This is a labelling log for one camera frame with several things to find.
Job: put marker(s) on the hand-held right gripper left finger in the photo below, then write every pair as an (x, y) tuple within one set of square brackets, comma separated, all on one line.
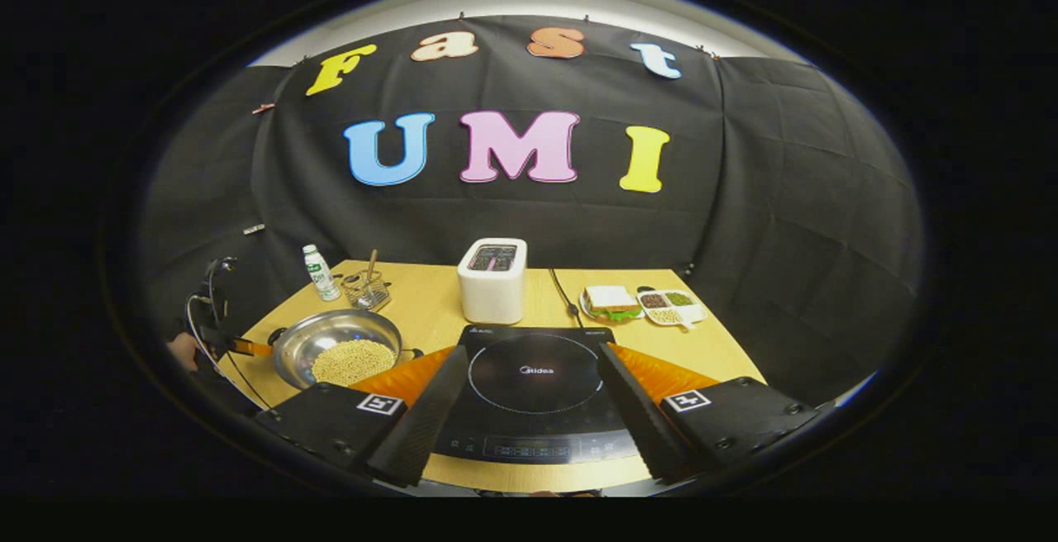
[(421, 422)]

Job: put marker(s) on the white bottle with green label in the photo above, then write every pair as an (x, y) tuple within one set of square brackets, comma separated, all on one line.
[(321, 273)]

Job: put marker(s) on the white toaster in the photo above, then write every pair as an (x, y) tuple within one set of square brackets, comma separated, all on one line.
[(492, 290)]

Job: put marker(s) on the black induction cooktop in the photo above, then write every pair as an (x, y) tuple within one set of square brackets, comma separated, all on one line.
[(529, 377)]

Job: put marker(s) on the white sandwich plate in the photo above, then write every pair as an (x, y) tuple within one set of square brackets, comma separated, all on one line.
[(583, 308)]

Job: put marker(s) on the white divided dish of beans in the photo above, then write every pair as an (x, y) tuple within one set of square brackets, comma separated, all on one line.
[(671, 308)]

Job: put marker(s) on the pink cloth clip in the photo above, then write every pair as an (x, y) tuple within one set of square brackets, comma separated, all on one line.
[(263, 108)]

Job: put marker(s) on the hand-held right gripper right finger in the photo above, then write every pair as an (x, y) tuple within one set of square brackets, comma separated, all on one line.
[(640, 414)]

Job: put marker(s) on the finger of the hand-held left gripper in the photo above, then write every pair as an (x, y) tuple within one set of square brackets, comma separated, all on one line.
[(252, 347)]

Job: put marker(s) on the heap of yellow soybeans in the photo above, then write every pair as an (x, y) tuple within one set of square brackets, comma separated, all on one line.
[(354, 363)]

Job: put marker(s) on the black backdrop cloth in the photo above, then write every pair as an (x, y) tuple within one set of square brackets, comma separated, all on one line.
[(744, 195)]

